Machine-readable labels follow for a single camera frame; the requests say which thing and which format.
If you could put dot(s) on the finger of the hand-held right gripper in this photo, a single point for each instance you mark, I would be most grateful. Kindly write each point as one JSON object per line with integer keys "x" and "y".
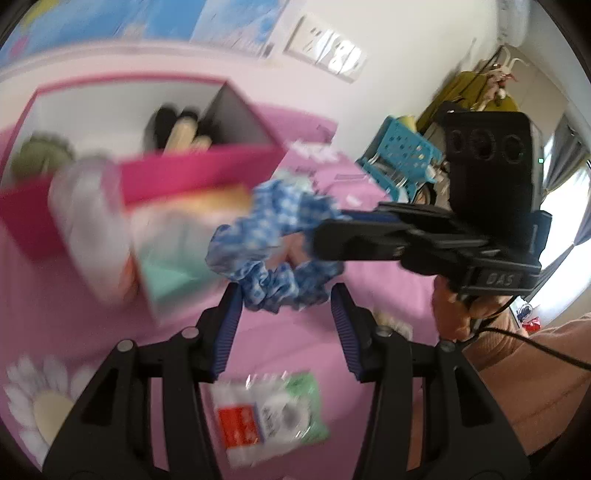
{"x": 369, "y": 213}
{"x": 351, "y": 240}

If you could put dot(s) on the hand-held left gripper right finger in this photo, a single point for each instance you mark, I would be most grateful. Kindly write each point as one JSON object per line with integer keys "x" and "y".
{"x": 346, "y": 332}

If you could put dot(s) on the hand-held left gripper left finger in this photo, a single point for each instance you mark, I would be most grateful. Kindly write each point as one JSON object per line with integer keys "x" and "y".
{"x": 228, "y": 332}

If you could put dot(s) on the blue gingham scrunchie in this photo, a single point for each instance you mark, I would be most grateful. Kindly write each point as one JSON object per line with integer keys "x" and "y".
{"x": 272, "y": 281}

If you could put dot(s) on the clear cotton swab bag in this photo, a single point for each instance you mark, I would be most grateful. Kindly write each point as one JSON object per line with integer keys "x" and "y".
{"x": 249, "y": 415}

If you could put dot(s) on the pastel tissue pack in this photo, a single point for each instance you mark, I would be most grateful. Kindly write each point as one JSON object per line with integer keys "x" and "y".
{"x": 180, "y": 258}

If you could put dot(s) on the pink cardboard box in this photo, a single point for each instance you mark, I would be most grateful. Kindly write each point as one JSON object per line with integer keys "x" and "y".
{"x": 184, "y": 175}

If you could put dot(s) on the cream plush bear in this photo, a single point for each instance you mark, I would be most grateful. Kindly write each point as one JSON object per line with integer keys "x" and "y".
{"x": 184, "y": 134}

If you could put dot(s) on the green frog plush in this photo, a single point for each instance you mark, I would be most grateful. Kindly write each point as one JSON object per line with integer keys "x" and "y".
{"x": 39, "y": 154}

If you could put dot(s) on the person's right hand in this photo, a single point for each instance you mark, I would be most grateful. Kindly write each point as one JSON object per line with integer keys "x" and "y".
{"x": 450, "y": 314}

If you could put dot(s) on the blue plastic basket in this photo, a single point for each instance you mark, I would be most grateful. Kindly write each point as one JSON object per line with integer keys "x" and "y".
{"x": 401, "y": 147}

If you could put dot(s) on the green packet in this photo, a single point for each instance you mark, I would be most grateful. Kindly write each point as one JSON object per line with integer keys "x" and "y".
{"x": 307, "y": 397}

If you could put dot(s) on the yellow hanging clothing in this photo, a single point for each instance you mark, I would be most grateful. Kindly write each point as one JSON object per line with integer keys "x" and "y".
{"x": 461, "y": 87}

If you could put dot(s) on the hanging plush toy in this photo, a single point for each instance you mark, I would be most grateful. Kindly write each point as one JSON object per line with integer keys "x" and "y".
{"x": 498, "y": 81}

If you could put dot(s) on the white wall socket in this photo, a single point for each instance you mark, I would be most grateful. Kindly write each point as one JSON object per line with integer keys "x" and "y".
{"x": 304, "y": 39}
{"x": 354, "y": 63}
{"x": 332, "y": 51}

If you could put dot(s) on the colourful wall map poster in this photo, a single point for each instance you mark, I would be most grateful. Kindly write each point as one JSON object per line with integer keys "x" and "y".
{"x": 138, "y": 18}

